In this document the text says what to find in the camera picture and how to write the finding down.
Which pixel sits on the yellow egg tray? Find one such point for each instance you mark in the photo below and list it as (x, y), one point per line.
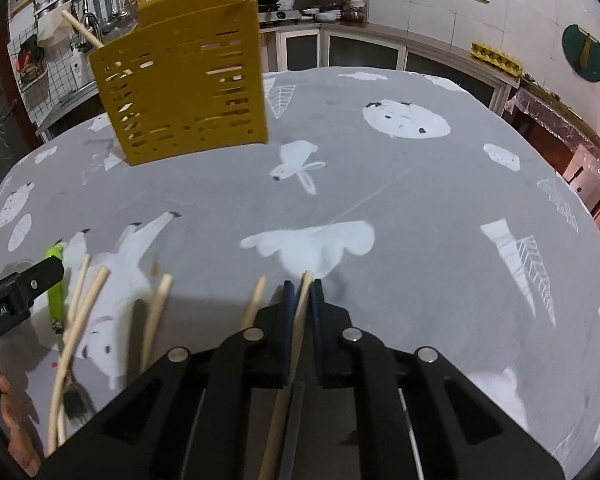
(496, 57)

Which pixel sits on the kitchen counter cabinet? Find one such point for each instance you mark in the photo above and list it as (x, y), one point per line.
(380, 52)

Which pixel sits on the white hanging bag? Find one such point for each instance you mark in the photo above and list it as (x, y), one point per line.
(50, 26)

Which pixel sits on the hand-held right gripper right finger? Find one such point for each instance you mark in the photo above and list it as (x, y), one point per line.
(317, 330)

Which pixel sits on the portable gas stove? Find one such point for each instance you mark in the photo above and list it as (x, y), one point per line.
(279, 15)

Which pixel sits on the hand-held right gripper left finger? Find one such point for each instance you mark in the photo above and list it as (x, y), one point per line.
(287, 330)

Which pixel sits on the plastic wrapped furniture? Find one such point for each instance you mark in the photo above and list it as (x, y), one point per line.
(560, 130)

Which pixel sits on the small dark utensil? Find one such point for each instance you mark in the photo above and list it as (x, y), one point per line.
(73, 402)

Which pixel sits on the green plastic utensil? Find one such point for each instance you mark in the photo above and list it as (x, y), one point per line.
(55, 300)

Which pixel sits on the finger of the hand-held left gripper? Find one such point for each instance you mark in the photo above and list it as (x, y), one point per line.
(35, 280)

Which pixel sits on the round green board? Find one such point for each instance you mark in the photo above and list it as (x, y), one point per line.
(584, 52)

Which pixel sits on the yellow perforated utensil holder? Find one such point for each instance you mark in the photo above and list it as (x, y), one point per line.
(180, 110)

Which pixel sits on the glass jar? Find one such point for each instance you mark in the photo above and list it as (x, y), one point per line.
(355, 10)

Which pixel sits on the person's left hand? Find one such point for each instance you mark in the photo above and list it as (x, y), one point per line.
(22, 440)

